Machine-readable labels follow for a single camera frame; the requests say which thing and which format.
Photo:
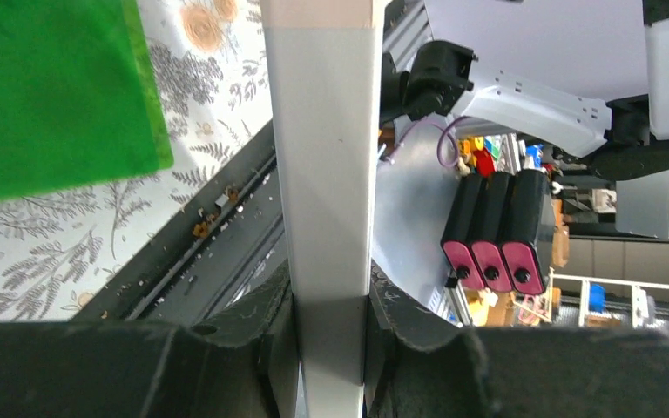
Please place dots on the green transparent folder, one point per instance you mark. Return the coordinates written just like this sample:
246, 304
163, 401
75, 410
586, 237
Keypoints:
78, 100

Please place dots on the black battery packs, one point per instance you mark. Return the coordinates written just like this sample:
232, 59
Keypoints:
499, 233

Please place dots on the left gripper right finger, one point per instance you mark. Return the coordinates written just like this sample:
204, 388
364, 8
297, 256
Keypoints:
420, 365

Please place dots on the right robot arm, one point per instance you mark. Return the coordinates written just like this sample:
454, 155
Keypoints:
624, 139

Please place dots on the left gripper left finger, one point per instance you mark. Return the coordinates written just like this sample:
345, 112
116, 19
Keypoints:
241, 362

